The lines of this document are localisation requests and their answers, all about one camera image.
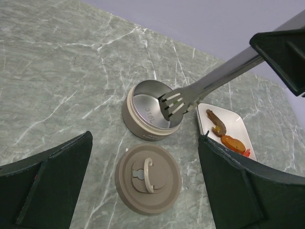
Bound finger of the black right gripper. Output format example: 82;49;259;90
250;29;305;97

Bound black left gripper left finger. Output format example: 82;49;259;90
0;131;92;229

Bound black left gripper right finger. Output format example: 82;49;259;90
198;135;305;229

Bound red cooked shrimp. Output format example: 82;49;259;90
242;149;251;157

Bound steel serving tongs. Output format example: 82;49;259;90
159;11;305;121

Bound sushi roll piece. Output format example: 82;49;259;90
164;93;185;119

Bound brown round lunch box lid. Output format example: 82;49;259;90
115;143;182;215

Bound round steel lunch box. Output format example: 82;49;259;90
122;80;183;142

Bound orange fried food piece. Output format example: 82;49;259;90
221;135;246;154

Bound white rectangular plate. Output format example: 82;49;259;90
196;103;257;161

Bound grey raw shrimp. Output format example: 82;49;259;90
205;109;227;137

